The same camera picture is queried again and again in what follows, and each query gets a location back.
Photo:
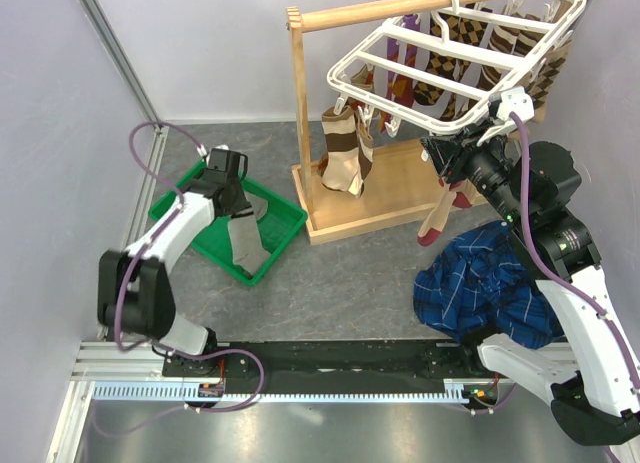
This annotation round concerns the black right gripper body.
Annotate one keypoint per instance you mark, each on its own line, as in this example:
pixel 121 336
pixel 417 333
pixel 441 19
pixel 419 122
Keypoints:
pixel 488 167

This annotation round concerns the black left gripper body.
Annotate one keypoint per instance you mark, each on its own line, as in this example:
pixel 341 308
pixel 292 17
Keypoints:
pixel 238 200

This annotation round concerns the beige sock maroon toe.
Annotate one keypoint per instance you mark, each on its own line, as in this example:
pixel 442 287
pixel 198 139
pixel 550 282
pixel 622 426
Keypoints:
pixel 458 195

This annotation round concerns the green plastic tray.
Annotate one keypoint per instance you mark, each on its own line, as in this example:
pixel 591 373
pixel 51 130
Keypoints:
pixel 280 223

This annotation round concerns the grey sock black stripes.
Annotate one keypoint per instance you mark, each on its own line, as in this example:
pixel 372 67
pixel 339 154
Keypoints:
pixel 246 243

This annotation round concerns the beige sock maroon purple stripes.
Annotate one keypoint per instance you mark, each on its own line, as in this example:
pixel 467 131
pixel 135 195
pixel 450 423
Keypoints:
pixel 349 149

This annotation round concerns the white plastic clip hanger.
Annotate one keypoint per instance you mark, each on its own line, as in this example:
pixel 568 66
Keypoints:
pixel 368 71

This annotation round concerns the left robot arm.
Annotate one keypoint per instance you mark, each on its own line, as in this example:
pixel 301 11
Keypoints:
pixel 135 298

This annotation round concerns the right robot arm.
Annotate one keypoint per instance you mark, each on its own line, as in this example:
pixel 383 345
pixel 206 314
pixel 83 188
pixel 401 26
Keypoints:
pixel 590 377

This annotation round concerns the wooden clothes rack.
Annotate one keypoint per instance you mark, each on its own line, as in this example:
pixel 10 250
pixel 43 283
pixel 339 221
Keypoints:
pixel 402 185

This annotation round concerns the cream brown striped sock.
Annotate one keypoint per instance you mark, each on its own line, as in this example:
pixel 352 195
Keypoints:
pixel 510 41

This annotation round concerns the blue plaid shirt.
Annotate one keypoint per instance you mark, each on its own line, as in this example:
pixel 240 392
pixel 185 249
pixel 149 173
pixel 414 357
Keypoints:
pixel 476 282

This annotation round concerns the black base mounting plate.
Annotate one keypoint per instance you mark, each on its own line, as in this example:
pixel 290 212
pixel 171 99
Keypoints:
pixel 424 358

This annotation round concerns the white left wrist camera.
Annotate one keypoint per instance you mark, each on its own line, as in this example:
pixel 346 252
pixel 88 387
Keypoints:
pixel 224 165

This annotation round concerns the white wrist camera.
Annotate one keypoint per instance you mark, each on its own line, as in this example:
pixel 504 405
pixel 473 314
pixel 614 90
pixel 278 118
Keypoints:
pixel 501 106
pixel 224 165

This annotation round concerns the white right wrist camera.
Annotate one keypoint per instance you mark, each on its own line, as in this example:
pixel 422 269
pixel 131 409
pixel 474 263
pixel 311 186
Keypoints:
pixel 501 106

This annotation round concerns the blue slotted cable duct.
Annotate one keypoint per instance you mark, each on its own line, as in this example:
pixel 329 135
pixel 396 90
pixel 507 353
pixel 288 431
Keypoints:
pixel 453 393

